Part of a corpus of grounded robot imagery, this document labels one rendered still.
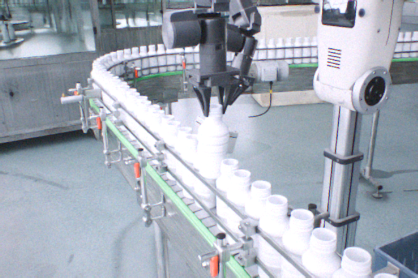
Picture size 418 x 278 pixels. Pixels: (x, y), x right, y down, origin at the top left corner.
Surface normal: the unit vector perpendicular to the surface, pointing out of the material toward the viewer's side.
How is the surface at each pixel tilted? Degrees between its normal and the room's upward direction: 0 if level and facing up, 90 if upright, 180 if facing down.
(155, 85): 90
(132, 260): 0
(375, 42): 101
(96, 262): 0
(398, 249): 90
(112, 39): 90
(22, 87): 90
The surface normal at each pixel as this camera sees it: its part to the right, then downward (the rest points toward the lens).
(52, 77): 0.46, 0.33
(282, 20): 0.16, 0.36
